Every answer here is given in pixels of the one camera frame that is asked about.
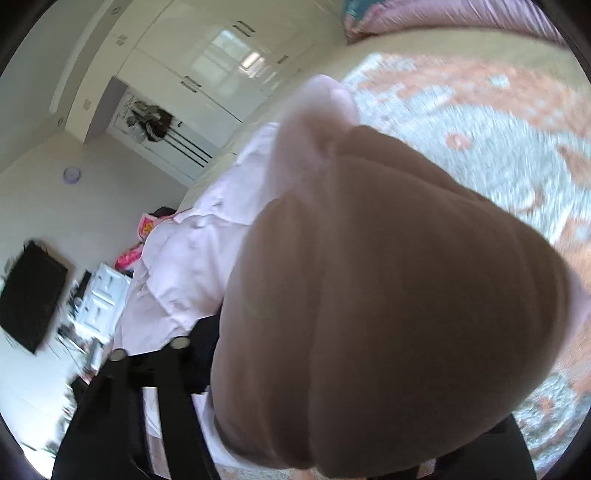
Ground pink quilted jacket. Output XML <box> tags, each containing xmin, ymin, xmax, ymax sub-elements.
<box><xmin>113</xmin><ymin>75</ymin><xmax>590</xmax><ymax>478</ymax></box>

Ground white bedroom door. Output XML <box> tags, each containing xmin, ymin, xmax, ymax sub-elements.
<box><xmin>108</xmin><ymin>87</ymin><xmax>242</xmax><ymax>186</ymax></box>

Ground white plastic drawer cabinet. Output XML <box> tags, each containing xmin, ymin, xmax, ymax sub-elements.
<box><xmin>74</xmin><ymin>263</ymin><xmax>131</xmax><ymax>345</ymax></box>

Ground pink cartoon blanket pile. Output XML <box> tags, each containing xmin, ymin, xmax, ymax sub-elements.
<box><xmin>114</xmin><ymin>213</ymin><xmax>161</xmax><ymax>273</ymax></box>

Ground dark bags hanging on door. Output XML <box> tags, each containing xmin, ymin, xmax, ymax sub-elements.
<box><xmin>125</xmin><ymin>101</ymin><xmax>173</xmax><ymax>143</ymax></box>

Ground orange plaid cloud blanket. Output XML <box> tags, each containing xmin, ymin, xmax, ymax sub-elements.
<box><xmin>341</xmin><ymin>51</ymin><xmax>591</xmax><ymax>471</ymax></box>

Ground bed with beige sheet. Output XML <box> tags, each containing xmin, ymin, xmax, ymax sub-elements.
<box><xmin>177</xmin><ymin>27</ymin><xmax>574</xmax><ymax>213</ymax></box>

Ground white glossy wardrobe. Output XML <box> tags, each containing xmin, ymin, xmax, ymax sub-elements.
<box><xmin>65</xmin><ymin>1</ymin><xmax>346</xmax><ymax>147</ymax></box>

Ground blue floral pink quilt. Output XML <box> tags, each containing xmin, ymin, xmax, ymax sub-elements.
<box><xmin>342</xmin><ymin>0</ymin><xmax>566</xmax><ymax>46</ymax></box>

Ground black wall television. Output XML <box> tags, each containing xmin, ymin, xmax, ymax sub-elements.
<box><xmin>0</xmin><ymin>241</ymin><xmax>68</xmax><ymax>355</ymax></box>

